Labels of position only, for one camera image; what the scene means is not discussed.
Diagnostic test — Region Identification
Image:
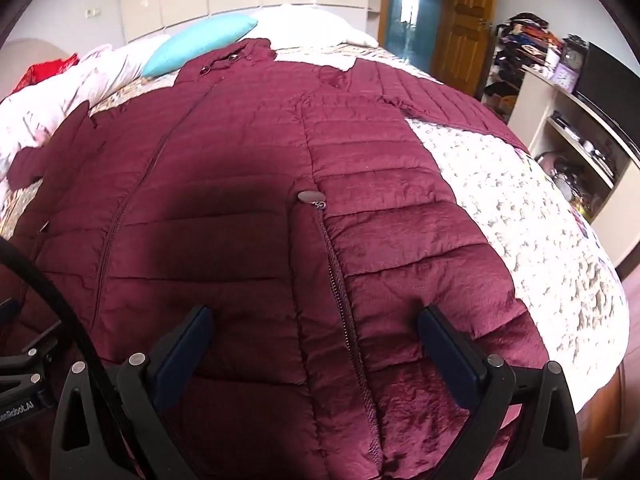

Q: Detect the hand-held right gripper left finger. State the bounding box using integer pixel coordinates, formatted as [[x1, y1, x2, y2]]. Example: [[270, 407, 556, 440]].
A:
[[50, 305, 216, 480]]

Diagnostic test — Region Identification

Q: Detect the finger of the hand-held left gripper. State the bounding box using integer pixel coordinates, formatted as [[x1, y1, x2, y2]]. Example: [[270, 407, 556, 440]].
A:
[[0, 336, 60, 390]]

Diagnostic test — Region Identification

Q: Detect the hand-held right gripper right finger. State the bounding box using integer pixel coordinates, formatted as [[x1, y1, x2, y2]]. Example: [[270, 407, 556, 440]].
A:
[[417, 305, 583, 480]]

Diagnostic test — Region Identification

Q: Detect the maroon quilted puffer jacket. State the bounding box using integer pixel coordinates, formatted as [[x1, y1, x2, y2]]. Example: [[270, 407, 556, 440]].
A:
[[0, 37, 551, 480]]

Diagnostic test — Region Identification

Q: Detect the rack of clothes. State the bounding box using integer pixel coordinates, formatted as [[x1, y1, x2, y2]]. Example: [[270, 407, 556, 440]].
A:
[[482, 12, 566, 121]]

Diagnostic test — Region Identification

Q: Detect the patterned quilt bed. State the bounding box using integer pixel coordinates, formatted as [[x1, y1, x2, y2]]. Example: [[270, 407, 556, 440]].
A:
[[0, 42, 631, 416]]

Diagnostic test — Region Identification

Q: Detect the pink bag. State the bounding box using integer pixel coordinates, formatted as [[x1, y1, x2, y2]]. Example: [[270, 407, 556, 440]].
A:
[[537, 152, 566, 177]]

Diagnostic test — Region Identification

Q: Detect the white shelf cabinet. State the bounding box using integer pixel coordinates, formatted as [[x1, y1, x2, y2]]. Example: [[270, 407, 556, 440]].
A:
[[507, 65, 640, 226]]

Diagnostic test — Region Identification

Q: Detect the pink white duvet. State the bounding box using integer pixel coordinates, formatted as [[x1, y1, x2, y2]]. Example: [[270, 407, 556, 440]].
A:
[[0, 35, 173, 196]]

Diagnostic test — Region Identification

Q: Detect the red cloth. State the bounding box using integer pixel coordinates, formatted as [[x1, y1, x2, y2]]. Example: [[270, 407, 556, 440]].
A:
[[10, 53, 81, 95]]

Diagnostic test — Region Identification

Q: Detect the purple clock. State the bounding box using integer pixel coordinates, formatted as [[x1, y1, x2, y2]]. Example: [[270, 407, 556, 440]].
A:
[[555, 65, 578, 93]]

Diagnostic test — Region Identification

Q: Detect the turquoise pillow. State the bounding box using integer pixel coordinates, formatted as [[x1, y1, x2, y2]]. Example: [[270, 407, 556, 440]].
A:
[[141, 14, 258, 78]]

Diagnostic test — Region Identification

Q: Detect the padded bed headboard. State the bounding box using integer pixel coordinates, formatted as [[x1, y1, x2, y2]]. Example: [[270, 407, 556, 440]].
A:
[[0, 37, 71, 98]]

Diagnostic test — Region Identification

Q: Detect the black television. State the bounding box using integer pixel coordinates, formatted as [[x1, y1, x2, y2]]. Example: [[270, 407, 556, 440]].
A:
[[572, 41, 640, 146]]

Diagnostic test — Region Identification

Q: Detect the black ornate clock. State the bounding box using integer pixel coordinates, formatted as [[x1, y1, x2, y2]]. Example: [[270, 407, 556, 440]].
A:
[[560, 35, 588, 73]]

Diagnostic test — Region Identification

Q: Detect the wooden door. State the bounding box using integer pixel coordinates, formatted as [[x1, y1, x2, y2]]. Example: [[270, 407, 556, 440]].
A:
[[430, 0, 501, 96]]

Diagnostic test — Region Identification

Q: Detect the white pillow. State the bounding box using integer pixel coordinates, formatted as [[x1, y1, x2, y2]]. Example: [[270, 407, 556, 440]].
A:
[[245, 4, 381, 48]]

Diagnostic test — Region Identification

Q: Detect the black braided cable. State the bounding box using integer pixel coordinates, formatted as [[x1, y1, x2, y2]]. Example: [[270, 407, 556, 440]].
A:
[[0, 237, 133, 466]]

